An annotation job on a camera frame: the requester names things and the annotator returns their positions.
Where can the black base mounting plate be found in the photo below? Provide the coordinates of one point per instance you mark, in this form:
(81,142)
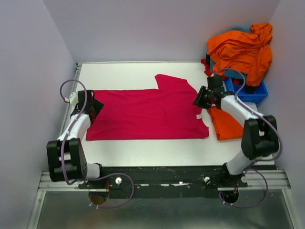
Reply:
(158,182)

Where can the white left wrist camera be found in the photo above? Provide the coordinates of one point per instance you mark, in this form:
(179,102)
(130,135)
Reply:
(72,99)

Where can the crumpled orange t-shirt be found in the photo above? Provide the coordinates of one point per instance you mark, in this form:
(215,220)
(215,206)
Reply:
(249,53)

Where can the folded orange t-shirt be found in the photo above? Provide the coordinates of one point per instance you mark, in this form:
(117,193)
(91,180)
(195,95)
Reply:
(225,126)

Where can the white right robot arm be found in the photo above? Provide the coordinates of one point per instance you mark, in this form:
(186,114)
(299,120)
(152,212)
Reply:
(260,137)

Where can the blue plastic bin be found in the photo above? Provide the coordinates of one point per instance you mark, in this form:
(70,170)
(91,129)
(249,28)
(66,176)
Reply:
(259,94)

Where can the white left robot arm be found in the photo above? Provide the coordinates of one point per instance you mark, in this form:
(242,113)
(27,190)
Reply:
(66,157)

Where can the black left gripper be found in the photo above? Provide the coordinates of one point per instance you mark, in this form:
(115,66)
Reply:
(97,105)

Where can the aluminium extrusion rail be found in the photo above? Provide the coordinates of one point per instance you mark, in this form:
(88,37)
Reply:
(46,184)

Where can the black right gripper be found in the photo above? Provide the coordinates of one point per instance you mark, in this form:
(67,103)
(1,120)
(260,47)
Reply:
(198,99)

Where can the magenta t-shirt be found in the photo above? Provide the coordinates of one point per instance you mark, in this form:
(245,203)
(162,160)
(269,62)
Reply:
(166,112)

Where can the red t-shirt in pile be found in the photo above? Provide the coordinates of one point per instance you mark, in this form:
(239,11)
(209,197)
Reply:
(206,63)

